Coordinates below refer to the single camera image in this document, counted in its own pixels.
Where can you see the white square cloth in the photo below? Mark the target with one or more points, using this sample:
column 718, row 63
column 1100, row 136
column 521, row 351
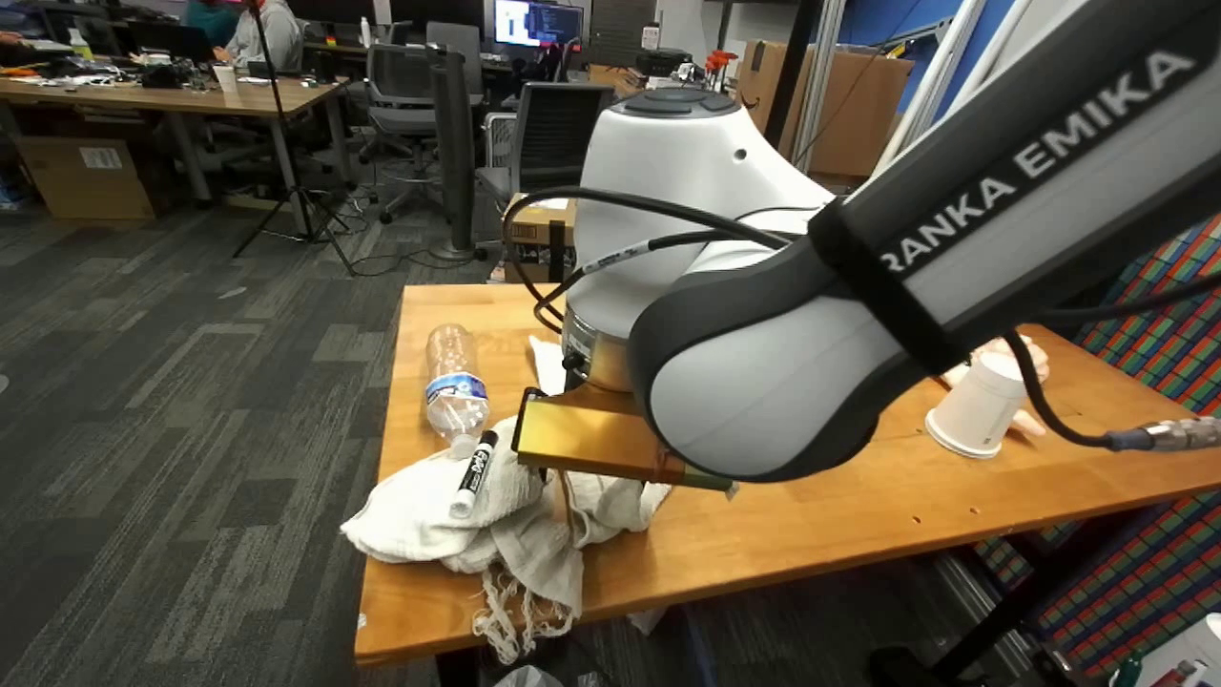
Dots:
column 548, row 365

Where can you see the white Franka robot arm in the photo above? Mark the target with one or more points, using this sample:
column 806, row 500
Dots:
column 765, row 321

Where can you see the pink crumpled cloth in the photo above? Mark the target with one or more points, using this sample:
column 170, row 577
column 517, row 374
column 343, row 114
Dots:
column 1025, row 422

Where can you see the cardboard box on floor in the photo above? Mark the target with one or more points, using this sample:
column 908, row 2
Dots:
column 538, row 241

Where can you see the black white marker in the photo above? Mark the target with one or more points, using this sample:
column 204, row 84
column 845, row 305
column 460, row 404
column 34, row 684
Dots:
column 475, row 470

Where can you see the clear plastic water bottle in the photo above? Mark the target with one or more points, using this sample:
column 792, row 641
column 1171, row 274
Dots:
column 456, row 399

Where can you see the white crumpled rag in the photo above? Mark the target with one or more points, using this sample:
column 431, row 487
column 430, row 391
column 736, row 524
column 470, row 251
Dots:
column 522, row 534

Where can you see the large cardboard box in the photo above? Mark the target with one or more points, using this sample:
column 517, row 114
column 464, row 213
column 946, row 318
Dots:
column 857, row 114

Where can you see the computer monitor lit screen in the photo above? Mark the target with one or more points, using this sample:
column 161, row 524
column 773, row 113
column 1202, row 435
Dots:
column 534, row 21

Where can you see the white paper cup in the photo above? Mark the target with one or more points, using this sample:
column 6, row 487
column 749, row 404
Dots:
column 979, row 404

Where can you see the black vertical pole stand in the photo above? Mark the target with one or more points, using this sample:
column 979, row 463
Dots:
column 792, row 66

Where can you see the seated person in background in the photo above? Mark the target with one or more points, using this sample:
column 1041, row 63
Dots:
column 266, row 30

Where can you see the background wooden desk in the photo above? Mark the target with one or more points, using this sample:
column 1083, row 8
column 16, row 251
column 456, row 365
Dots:
column 268, row 104

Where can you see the wrist camera wooden mount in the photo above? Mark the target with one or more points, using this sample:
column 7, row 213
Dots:
column 600, row 431

